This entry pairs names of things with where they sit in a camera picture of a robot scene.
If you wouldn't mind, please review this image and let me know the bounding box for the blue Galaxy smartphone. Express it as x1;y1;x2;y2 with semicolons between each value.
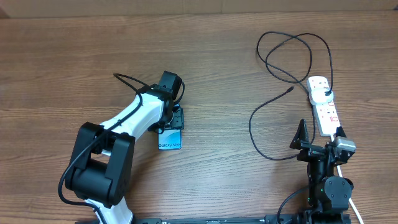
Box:
158;129;182;151

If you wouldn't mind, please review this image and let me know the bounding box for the black USB charging cable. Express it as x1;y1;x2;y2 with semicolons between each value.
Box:
248;30;334;162

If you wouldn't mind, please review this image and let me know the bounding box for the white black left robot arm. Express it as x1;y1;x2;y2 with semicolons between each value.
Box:
58;71;185;223

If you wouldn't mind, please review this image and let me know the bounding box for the white charger plug adapter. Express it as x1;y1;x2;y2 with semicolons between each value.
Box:
309;88;334;105

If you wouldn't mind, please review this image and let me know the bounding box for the white power strip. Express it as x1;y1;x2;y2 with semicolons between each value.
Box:
307;76;340;136

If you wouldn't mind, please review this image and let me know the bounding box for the white power strip cord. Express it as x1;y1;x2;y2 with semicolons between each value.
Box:
329;134;364;224

